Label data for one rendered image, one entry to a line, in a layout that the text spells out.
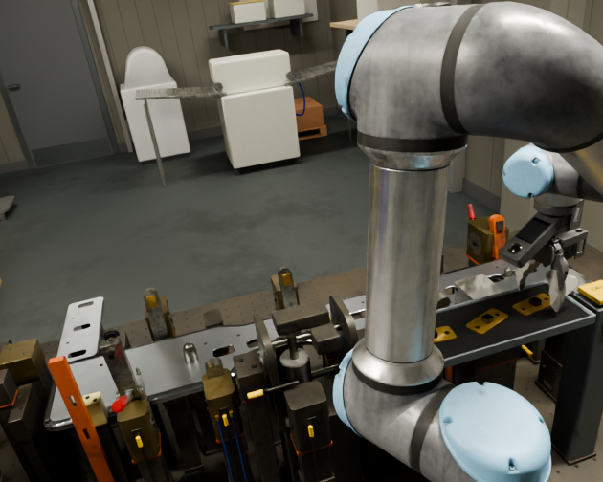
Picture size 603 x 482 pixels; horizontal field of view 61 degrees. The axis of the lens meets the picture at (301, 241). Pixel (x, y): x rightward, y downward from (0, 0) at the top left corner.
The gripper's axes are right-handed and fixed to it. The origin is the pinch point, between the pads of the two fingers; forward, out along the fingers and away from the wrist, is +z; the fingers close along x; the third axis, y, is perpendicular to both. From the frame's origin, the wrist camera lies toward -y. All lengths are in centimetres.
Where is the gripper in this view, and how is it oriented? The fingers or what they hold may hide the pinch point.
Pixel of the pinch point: (535, 297)
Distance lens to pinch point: 110.1
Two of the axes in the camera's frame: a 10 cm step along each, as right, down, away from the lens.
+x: -4.1, -3.7, 8.3
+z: 1.1, 8.9, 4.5
